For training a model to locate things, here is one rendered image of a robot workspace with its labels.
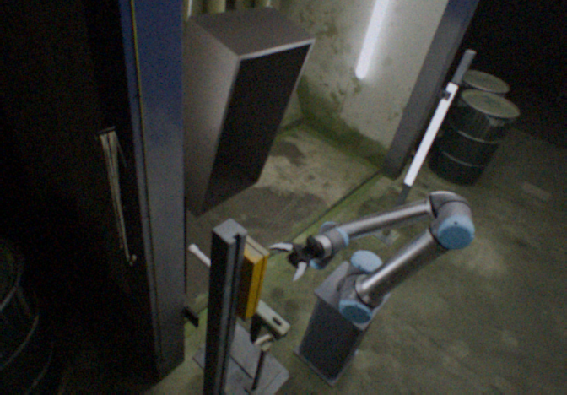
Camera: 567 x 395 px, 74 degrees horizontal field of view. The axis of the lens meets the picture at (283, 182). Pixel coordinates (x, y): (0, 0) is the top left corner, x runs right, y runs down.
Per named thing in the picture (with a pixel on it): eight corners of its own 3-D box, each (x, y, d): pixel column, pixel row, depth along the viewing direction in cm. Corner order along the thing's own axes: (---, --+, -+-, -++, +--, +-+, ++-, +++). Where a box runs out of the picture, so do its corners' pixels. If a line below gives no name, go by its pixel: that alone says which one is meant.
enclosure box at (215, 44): (164, 184, 258) (187, 15, 176) (227, 154, 299) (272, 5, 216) (196, 218, 248) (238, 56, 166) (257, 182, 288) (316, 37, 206)
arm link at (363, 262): (375, 275, 198) (386, 253, 187) (370, 301, 185) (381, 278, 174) (347, 265, 200) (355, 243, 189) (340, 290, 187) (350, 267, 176)
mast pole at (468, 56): (380, 234, 332) (466, 50, 231) (384, 231, 335) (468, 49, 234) (386, 237, 329) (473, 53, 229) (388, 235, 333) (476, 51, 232)
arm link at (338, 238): (343, 251, 164) (354, 238, 157) (324, 262, 156) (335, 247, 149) (330, 235, 168) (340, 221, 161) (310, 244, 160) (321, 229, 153)
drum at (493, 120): (430, 152, 460) (463, 84, 406) (478, 170, 445) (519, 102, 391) (423, 175, 416) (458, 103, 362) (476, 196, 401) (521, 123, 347)
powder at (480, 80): (514, 88, 430) (515, 87, 429) (494, 97, 399) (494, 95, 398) (472, 69, 459) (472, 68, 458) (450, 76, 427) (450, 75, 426)
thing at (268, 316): (282, 357, 136) (292, 322, 122) (272, 366, 133) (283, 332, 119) (195, 275, 157) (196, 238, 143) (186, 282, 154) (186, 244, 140)
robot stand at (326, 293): (358, 353, 242) (391, 294, 203) (332, 388, 222) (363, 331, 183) (321, 321, 255) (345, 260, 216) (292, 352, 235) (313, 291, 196)
